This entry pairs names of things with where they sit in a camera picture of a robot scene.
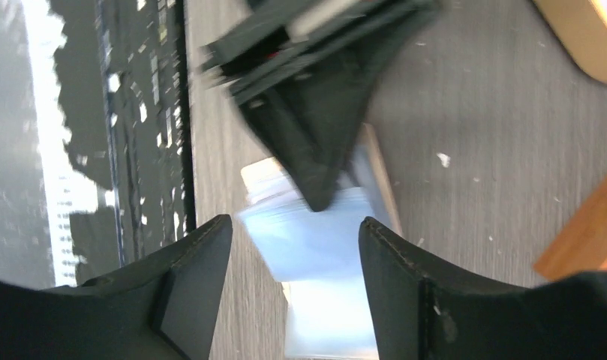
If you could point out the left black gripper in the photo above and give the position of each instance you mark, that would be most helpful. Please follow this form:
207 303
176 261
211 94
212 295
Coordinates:
302 73

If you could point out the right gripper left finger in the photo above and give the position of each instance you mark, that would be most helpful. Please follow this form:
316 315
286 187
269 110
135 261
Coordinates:
164 306

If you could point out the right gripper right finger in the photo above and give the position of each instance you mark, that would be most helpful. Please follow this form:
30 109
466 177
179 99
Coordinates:
424 307

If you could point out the beige card holder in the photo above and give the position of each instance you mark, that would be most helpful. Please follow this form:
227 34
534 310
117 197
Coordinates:
315 255

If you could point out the orange oval tray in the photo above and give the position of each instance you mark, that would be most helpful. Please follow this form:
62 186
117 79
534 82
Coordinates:
581 27

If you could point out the orange compartment organizer box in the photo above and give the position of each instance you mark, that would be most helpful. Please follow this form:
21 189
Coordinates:
582 243

